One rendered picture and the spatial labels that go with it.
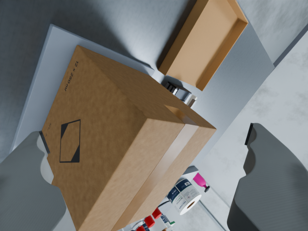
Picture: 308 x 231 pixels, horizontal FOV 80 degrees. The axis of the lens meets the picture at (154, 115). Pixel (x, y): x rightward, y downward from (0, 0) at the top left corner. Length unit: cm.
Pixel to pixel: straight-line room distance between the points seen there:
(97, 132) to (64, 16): 25
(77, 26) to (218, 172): 366
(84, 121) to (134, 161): 12
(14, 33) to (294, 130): 375
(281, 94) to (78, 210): 384
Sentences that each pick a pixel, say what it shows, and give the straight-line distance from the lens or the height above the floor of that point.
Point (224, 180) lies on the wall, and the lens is 387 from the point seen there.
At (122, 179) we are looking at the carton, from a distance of 32.
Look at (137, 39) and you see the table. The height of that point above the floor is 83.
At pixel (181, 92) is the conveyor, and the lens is 69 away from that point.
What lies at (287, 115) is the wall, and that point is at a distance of 388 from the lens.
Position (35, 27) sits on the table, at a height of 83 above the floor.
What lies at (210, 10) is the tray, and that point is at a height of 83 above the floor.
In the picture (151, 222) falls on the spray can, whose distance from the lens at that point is 83.
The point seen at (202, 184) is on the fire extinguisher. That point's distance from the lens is 360.
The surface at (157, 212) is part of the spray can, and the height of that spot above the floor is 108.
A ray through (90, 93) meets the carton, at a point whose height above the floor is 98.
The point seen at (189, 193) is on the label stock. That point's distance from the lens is 137.
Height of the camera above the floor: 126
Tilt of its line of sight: 35 degrees down
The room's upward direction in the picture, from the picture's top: 135 degrees clockwise
